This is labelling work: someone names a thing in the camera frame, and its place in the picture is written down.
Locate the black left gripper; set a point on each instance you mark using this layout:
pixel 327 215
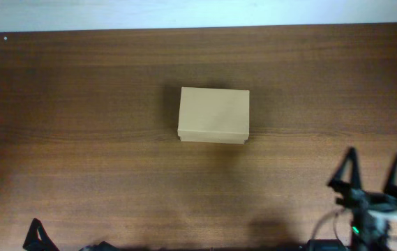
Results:
pixel 36 238

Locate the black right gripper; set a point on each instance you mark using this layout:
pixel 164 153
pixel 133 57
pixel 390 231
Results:
pixel 370 196

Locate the cardboard box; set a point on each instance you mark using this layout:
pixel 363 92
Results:
pixel 214 115

